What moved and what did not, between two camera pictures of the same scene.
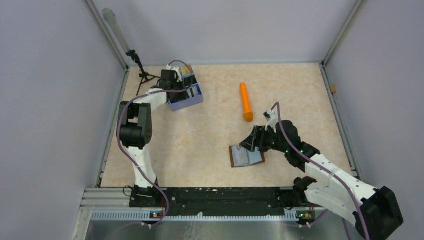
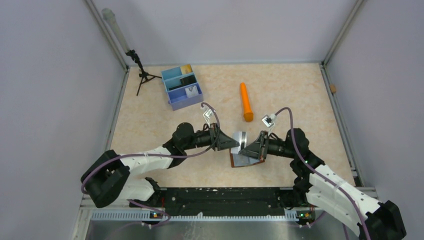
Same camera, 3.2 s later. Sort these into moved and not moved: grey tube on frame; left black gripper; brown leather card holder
Moved: left black gripper
Not moved: grey tube on frame; brown leather card holder
